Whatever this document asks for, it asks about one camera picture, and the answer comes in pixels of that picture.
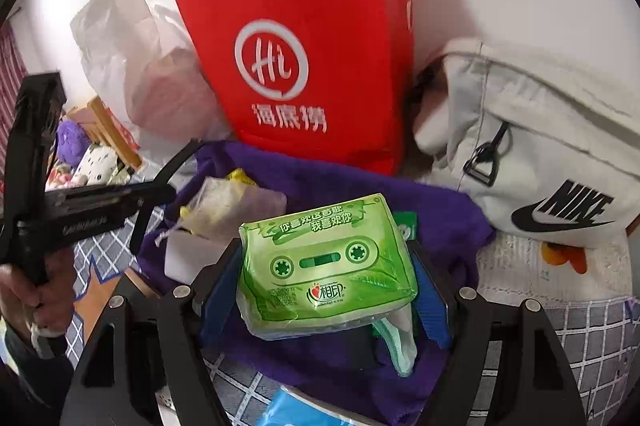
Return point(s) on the white blanket orange print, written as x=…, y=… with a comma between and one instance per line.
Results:
x=515, y=266

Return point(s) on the red striped curtain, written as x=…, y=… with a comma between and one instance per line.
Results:
x=10, y=65

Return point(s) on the person's left forearm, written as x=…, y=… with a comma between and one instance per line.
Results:
x=30, y=381

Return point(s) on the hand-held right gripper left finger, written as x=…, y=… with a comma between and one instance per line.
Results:
x=220, y=301

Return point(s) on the red paper bag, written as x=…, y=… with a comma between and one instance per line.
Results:
x=325, y=5

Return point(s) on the person's left hand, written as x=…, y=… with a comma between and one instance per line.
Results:
x=55, y=301

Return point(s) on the grey sling bag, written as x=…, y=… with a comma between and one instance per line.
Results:
x=550, y=130

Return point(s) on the white sponge block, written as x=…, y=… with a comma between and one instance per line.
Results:
x=185, y=256

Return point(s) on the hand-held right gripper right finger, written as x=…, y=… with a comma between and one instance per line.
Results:
x=432, y=306

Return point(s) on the colourful printed pillow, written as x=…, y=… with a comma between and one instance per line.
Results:
x=62, y=178

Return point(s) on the translucent plastic bag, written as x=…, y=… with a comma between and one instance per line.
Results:
x=235, y=211

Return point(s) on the purple towel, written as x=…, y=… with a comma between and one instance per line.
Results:
x=325, y=181

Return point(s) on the green cassette print tissue packet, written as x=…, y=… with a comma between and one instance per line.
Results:
x=325, y=256

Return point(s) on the white black spotted plush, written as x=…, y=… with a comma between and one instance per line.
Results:
x=97, y=165

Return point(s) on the wooden headboard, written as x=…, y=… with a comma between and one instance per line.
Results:
x=100, y=120

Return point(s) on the purple plush toy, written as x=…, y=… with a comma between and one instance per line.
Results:
x=70, y=143

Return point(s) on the white plastic shopping bag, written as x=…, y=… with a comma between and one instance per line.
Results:
x=115, y=35

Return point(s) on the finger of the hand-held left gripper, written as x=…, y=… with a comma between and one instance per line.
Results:
x=147, y=196

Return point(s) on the blue tissue pack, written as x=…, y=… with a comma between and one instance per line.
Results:
x=300, y=411

